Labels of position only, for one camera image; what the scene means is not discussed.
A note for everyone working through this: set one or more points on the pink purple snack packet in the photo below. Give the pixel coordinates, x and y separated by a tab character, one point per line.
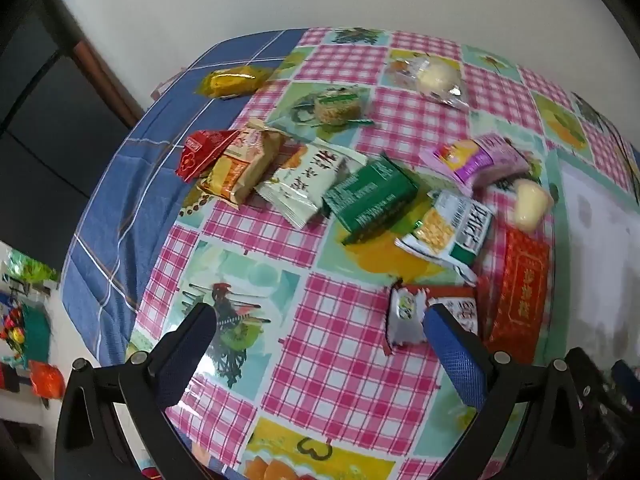
480	160

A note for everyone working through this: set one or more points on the orange plastic bag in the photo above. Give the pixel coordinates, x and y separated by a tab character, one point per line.
47	380

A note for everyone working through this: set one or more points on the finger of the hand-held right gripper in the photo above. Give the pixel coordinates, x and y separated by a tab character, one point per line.
595	395
626	372

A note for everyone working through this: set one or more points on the dark door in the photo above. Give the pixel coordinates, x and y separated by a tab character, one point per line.
30	160

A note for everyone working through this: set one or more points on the red triangular snack packet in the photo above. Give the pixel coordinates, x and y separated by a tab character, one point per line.
200	152

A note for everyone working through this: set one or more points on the brown white milk snack packet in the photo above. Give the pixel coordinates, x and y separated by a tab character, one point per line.
405	312

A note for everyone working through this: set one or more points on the beige orange snack packet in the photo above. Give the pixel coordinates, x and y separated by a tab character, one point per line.
245	167

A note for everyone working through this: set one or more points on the white box with teal rim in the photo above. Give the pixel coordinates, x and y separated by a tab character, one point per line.
595	260

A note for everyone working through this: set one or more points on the white green cracker packet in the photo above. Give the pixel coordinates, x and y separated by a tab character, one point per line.
450	230

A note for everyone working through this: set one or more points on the clear white bun packet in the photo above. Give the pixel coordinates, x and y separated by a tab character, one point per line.
437	77

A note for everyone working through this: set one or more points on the red gold snack packet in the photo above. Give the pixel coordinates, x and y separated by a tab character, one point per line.
517	290

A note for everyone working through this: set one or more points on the pink checked fruit tablecloth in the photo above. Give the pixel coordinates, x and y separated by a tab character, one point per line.
350	360

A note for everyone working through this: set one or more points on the yellow bread packet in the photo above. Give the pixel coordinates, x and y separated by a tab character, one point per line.
232	81

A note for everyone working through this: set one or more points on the green plastic bag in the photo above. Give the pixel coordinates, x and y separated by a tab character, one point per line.
30	270

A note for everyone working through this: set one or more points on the green snack packet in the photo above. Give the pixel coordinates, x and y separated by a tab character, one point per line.
367	200

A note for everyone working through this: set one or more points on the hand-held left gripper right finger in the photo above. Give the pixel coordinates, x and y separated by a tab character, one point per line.
455	360

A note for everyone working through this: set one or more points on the clear round cookie packet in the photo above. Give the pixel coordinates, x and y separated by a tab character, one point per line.
336	106

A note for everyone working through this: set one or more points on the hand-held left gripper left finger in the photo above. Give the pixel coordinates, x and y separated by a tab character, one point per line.
185	355

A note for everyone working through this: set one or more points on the small pale bun packet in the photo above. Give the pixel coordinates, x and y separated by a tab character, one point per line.
527	205

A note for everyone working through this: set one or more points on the white packet with orange fruit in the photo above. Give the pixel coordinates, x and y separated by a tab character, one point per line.
305	180

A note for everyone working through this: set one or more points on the green cloth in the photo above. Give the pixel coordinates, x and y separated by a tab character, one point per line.
37	332

